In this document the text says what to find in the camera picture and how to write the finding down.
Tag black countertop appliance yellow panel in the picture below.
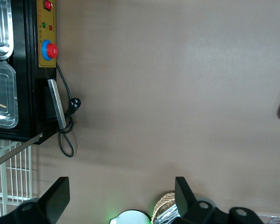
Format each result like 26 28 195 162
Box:
0 0 59 146

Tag black appliance power cable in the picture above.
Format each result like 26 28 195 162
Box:
56 62 82 158

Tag rectangular steel pan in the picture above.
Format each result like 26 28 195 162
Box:
0 59 19 129
0 0 15 58

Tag clear acrylic bottle rack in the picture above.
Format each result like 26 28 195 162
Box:
256 213 280 224

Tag grey metal strip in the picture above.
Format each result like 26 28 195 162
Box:
0 132 43 171

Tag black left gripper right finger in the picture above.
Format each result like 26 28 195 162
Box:
172 176 265 224

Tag white wire rack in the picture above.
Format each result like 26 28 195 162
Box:
0 137 34 217

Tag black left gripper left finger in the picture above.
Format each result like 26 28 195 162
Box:
0 176 70 224

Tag light wicker basket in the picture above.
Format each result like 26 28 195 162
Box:
151 191 178 224

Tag stacked aluminium foil trays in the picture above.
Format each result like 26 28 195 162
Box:
154 204 181 224

